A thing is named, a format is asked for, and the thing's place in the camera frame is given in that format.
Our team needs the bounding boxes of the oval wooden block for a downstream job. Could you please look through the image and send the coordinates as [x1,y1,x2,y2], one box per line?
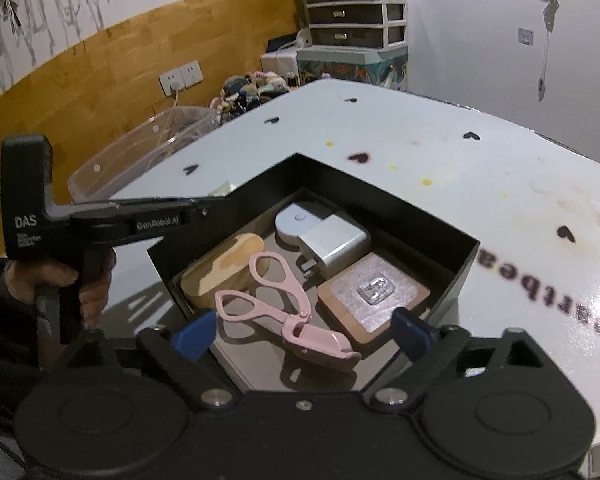
[180,233,265,310]

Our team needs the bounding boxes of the pink eyelash curler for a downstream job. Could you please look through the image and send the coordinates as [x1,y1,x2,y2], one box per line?
[214,252,361,372]

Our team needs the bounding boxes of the white round tape measure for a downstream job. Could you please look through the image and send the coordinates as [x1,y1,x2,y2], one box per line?
[274,202,334,248]

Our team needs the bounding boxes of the square wooden coaster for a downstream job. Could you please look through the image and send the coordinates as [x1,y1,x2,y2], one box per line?
[316,250,430,348]

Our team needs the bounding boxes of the black storage box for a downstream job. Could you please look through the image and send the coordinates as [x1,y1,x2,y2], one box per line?
[149,154,479,391]

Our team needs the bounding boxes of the white usb wall charger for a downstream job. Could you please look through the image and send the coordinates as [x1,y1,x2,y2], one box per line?
[300,214,370,278]

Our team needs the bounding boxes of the person's left hand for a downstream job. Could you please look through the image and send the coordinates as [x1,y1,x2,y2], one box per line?
[4,249,117,328]

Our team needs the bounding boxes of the clear plastic storage bin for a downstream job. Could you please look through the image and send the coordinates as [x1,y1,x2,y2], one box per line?
[67,106,218,202]

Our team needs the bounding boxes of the pile of plush toys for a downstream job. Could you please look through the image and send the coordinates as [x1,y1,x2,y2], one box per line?
[209,70,299,125]

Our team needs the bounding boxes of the patterned teal storage chest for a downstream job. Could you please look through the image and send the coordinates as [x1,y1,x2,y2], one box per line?
[297,44,408,91]

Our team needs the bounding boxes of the white three-drawer cabinet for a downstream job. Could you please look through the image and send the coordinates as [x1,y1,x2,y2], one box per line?
[306,0,407,50]

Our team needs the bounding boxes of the white wall power sockets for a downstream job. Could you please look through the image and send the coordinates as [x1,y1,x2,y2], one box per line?
[159,61,204,98]

